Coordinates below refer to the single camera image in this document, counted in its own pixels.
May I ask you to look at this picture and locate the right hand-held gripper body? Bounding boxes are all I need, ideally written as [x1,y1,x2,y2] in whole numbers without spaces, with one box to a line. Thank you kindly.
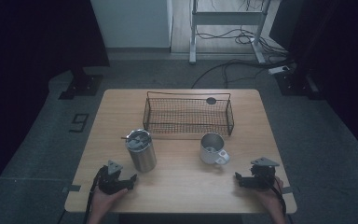
[241,157,281,190]

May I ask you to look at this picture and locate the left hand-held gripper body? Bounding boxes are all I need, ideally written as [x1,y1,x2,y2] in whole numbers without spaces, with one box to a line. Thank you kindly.
[97,160,129,196]

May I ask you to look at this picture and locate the steel tumbler with lid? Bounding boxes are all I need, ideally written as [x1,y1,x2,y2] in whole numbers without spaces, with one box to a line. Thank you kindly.
[124,128,158,174]

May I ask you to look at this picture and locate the wire mesh basket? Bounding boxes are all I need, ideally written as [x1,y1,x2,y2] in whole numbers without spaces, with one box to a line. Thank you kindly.
[142,91,235,137]

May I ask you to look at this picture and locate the person's left hand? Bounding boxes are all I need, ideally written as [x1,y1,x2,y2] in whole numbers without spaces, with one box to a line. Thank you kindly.
[89,186,129,217]

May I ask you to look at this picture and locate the person's right hand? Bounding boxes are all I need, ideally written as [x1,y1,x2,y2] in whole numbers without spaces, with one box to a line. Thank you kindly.
[255,175,286,214]

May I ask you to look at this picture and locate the black stand base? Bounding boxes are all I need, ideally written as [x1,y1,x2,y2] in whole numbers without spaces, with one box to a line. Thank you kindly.
[58,66,104,101]
[274,70,322,101]

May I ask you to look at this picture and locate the white power strip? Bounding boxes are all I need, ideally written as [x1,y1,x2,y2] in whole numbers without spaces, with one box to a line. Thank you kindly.
[267,64,292,76]

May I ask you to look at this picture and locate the dark curtain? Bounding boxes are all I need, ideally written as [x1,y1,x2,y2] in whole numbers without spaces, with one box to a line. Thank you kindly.
[268,0,358,164]
[0,0,111,206]

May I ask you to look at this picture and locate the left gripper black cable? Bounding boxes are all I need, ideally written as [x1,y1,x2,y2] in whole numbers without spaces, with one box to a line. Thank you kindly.
[83,167,106,224]

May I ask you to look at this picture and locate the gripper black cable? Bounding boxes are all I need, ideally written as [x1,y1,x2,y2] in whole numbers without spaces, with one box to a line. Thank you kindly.
[83,167,106,224]
[267,176,288,217]

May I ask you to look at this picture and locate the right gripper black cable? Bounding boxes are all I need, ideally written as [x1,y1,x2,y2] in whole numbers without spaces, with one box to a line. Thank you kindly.
[267,176,288,217]

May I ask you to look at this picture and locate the long black floor cable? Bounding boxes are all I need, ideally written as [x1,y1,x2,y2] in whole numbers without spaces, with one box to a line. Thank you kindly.
[190,58,295,90]

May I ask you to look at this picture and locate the tangled floor cables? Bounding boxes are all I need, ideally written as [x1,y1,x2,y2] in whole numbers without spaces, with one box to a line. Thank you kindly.
[195,27,290,59]

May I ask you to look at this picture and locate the white desk frame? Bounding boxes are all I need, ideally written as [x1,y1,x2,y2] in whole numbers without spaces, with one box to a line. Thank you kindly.
[188,0,273,65]

